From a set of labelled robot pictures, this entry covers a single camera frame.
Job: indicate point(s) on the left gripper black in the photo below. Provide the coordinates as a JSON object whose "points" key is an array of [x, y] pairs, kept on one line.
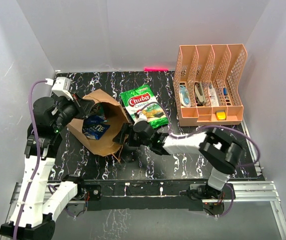
{"points": [[83, 109]]}

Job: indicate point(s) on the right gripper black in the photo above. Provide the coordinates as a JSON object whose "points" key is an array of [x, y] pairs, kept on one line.
{"points": [[120, 138]]}

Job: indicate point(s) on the brown paper bag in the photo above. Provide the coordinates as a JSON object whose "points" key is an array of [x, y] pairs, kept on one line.
{"points": [[108, 108]]}

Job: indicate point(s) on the green Chuba cassava chips bag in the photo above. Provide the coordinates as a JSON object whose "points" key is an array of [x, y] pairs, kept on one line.
{"points": [[143, 100]]}

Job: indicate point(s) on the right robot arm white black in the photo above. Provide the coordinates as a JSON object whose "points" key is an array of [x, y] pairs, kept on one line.
{"points": [[216, 146]]}

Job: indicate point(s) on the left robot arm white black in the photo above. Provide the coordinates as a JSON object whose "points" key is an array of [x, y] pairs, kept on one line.
{"points": [[37, 165]]}

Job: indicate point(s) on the blue white snack bag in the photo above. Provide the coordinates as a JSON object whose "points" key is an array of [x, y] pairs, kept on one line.
{"points": [[94, 127]]}

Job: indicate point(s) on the pink tape strip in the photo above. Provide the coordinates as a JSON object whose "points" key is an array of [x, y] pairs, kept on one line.
{"points": [[155, 68]]}

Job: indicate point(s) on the blue white tape dispenser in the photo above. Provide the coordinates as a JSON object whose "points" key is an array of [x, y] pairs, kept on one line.
{"points": [[184, 96]]}

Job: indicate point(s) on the grey stapler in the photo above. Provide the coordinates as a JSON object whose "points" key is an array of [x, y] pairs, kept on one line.
{"points": [[199, 94]]}

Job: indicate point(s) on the white small packet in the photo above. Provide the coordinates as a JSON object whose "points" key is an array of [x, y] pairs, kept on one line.
{"points": [[213, 96]]}

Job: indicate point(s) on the yellow small object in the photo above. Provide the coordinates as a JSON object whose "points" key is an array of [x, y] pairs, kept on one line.
{"points": [[220, 115]]}

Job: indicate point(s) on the orange plastic desk organizer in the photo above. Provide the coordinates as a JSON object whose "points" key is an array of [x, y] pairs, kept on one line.
{"points": [[220, 65]]}

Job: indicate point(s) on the blue small connector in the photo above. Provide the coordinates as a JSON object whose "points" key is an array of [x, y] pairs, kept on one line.
{"points": [[225, 91]]}

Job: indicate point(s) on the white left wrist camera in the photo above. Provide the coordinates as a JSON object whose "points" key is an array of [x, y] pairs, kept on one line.
{"points": [[60, 87]]}

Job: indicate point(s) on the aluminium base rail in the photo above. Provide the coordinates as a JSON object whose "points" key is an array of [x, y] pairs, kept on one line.
{"points": [[100, 195]]}

